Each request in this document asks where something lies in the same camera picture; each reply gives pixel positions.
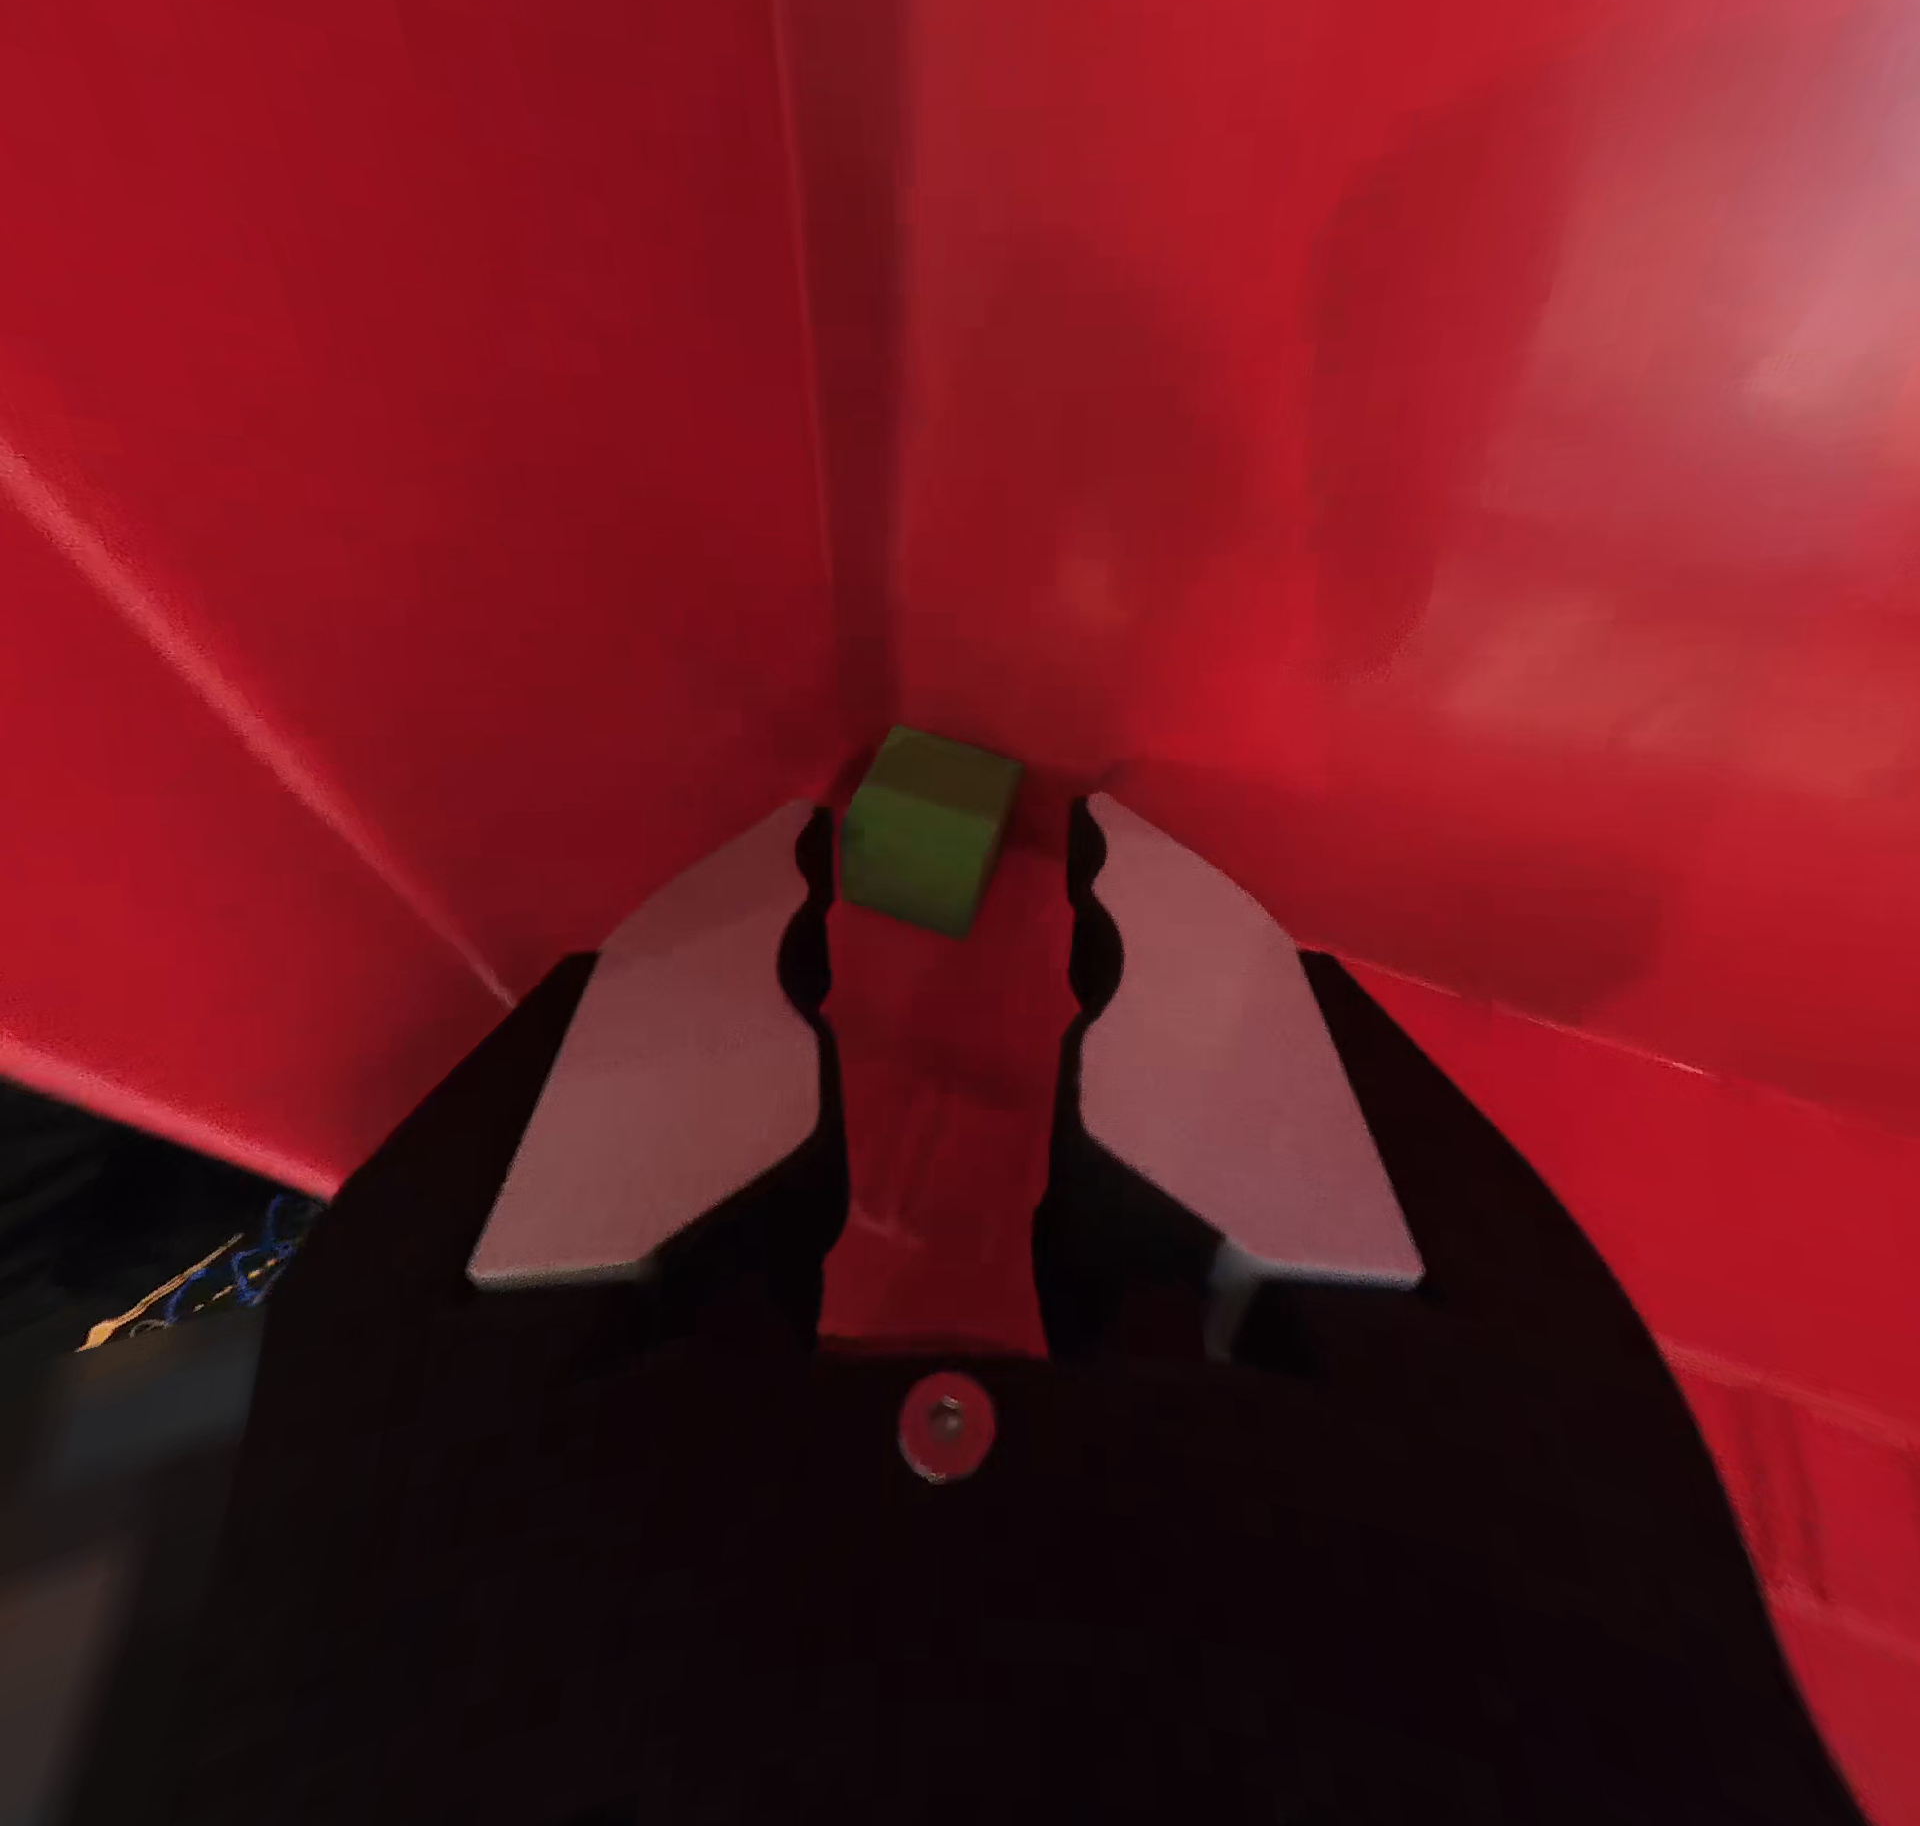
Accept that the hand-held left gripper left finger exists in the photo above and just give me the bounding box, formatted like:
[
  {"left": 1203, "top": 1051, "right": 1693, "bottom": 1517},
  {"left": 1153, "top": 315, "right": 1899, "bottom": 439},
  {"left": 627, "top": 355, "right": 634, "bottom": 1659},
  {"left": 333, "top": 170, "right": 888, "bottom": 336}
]
[{"left": 466, "top": 801, "right": 839, "bottom": 1292}]

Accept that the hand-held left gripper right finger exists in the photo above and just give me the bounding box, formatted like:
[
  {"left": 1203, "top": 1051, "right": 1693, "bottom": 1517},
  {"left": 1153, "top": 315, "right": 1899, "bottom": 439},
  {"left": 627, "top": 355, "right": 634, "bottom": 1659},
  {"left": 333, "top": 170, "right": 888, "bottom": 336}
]
[{"left": 1063, "top": 792, "right": 1429, "bottom": 1292}]

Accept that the green wooden cube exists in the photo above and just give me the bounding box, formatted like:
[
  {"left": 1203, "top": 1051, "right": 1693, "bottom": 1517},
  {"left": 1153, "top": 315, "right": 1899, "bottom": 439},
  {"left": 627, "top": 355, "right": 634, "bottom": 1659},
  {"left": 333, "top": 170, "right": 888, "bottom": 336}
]
[{"left": 838, "top": 726, "right": 1025, "bottom": 944}]

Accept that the red plastic bin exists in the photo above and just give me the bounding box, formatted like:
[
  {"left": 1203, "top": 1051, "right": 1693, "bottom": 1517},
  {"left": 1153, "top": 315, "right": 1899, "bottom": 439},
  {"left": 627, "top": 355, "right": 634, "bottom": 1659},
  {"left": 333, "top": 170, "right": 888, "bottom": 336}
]
[{"left": 0, "top": 0, "right": 1920, "bottom": 1826}]

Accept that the blue cable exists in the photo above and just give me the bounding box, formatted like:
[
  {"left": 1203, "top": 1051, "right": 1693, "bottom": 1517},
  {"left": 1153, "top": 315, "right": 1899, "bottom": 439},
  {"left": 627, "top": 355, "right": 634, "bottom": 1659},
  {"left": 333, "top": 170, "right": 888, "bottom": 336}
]
[{"left": 72, "top": 1196, "right": 322, "bottom": 1352}]

